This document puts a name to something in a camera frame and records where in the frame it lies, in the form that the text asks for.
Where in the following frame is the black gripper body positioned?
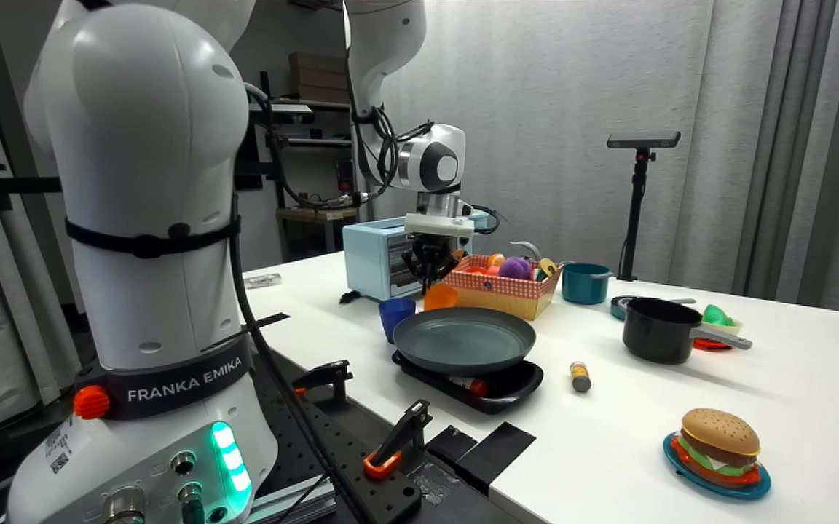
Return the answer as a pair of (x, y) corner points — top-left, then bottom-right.
(423, 234), (463, 268)

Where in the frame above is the blue plastic cup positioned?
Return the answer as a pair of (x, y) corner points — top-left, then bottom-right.
(375, 295), (420, 343)

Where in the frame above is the grey round plate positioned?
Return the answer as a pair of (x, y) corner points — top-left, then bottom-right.
(386, 307), (539, 378)

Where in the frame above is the black flat plate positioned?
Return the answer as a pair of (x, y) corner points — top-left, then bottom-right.
(426, 422), (481, 470)
(453, 419), (539, 496)

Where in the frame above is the small teal plate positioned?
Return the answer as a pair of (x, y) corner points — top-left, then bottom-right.
(662, 432), (775, 504)

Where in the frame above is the light blue toy toaster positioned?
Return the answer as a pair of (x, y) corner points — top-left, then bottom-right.
(341, 215), (431, 304)

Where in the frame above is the purple plush toy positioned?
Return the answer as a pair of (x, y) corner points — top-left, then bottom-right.
(497, 255), (539, 282)

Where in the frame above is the black tray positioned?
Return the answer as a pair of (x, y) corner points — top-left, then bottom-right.
(391, 346), (548, 418)

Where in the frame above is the teal toy pot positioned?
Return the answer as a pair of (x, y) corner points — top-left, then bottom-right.
(560, 259), (614, 310)

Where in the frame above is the black orange bar clamp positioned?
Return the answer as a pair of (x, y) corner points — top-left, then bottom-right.
(287, 358), (354, 406)
(362, 397), (433, 486)

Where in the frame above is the black metal shelf rack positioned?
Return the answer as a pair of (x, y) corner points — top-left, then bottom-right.
(248, 52), (373, 259)

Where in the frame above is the small yellow toy bottle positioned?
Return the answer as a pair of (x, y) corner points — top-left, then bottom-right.
(567, 362), (595, 397)

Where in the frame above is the grey curtain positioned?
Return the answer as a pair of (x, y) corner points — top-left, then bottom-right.
(378, 0), (839, 319)

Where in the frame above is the black perforated base board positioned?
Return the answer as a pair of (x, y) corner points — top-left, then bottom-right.
(241, 346), (548, 524)

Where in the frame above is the black tripod stand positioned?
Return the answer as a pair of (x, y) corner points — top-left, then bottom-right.
(602, 132), (685, 285)

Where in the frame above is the black toy pot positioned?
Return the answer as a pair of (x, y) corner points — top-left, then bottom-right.
(619, 295), (755, 367)

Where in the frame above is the red toy disc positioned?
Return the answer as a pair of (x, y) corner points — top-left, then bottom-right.
(689, 333), (734, 355)

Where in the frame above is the green toy disc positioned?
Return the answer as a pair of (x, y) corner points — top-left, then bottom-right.
(702, 304), (739, 329)

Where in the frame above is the toy burger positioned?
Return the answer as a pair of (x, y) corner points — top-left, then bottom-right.
(673, 406), (764, 490)

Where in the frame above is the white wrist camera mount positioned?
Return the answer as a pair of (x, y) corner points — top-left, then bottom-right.
(398, 210), (481, 240)

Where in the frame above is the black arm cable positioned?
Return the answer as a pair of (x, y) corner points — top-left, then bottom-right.
(228, 83), (414, 524)

